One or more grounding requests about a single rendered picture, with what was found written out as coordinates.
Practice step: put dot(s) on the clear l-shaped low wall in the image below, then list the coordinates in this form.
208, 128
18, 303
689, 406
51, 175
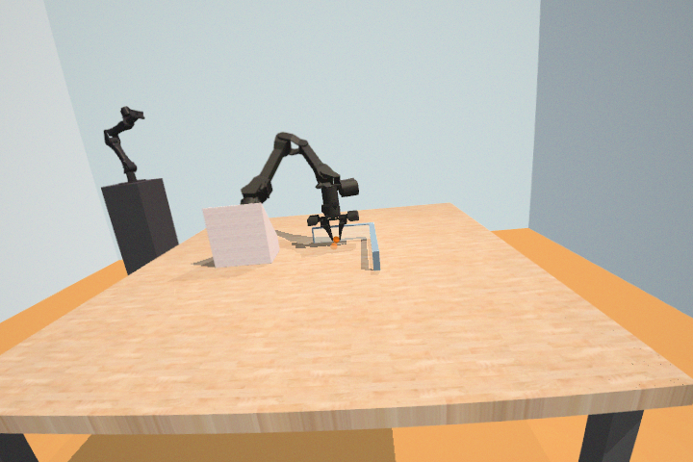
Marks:
349, 233

